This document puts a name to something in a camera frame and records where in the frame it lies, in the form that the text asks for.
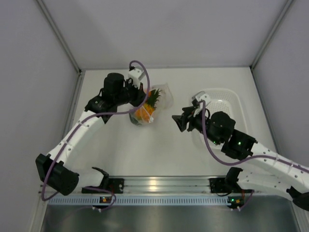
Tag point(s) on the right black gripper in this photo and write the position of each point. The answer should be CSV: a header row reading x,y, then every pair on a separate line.
x,y
189,115

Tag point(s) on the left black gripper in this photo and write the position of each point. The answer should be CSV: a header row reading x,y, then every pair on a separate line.
x,y
140,94

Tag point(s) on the fake pineapple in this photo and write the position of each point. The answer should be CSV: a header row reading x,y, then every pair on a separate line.
x,y
144,114

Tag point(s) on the clear polka dot zip bag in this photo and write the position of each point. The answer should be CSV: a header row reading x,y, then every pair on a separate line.
x,y
159,98

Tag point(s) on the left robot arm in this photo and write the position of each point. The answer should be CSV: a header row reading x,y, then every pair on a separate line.
x,y
55,169

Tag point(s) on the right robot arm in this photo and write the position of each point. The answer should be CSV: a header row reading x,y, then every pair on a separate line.
x,y
252,165

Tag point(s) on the white perforated plastic basket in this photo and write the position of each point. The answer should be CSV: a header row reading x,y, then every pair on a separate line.
x,y
227,101

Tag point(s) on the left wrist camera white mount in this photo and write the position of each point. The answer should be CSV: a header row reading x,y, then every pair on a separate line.
x,y
136,75

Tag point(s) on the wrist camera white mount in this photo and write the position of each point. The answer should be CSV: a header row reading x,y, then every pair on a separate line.
x,y
201,96
136,75

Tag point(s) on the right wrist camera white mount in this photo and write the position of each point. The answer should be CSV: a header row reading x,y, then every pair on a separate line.
x,y
201,96

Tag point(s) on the left aluminium frame post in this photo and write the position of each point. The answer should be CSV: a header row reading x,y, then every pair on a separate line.
x,y
63,43

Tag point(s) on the aluminium frame post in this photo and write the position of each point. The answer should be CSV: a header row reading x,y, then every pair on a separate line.
x,y
63,43
279,19

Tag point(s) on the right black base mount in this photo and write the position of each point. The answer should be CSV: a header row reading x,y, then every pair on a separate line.
x,y
218,185

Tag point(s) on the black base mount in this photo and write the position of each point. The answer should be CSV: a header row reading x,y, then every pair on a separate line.
x,y
113,185
218,185

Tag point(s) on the aluminium mounting rail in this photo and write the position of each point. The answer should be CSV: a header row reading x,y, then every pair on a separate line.
x,y
154,184

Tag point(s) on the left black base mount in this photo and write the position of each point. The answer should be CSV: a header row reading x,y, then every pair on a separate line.
x,y
113,185

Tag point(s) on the white slotted cable duct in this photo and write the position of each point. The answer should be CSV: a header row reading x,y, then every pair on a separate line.
x,y
130,200

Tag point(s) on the right aluminium frame post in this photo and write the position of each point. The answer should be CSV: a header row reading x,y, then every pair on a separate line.
x,y
279,19

